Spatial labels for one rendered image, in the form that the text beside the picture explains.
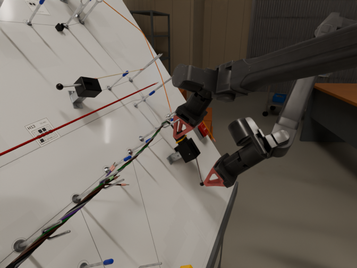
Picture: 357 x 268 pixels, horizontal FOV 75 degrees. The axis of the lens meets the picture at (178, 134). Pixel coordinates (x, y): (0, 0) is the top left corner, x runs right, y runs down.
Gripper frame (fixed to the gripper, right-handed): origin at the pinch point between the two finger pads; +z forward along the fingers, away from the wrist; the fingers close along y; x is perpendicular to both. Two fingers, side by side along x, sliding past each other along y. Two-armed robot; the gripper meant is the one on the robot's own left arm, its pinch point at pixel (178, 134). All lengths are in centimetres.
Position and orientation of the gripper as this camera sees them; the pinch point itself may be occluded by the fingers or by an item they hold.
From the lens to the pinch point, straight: 70.0
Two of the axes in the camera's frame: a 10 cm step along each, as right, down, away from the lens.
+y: -4.1, 3.2, -8.6
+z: -4.6, 7.4, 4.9
